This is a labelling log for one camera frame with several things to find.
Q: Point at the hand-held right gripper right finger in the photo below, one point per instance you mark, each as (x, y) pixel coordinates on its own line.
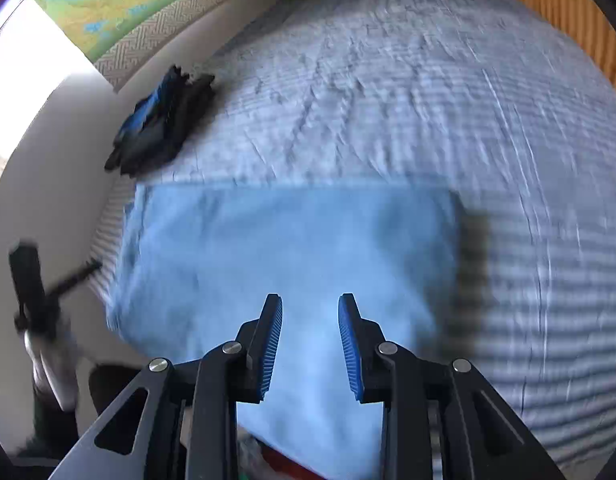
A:
(350, 355)

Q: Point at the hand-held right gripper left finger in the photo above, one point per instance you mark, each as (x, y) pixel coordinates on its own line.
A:
(269, 355)

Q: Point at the light blue garment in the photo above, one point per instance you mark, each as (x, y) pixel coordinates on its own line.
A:
(288, 240)

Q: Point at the dark clothes pile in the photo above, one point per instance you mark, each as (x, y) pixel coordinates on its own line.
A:
(157, 130)

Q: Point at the person's left forearm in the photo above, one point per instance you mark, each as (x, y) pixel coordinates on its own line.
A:
(55, 370)

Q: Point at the red and green cloth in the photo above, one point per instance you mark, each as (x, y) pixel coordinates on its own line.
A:
(283, 462)

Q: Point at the blue white striped bedsheet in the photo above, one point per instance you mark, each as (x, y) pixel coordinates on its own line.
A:
(413, 85)

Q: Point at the wooden slatted headboard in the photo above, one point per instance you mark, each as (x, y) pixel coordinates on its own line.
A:
(563, 10)

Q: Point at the green landscape wall poster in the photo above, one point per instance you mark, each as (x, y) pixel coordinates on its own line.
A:
(127, 0)

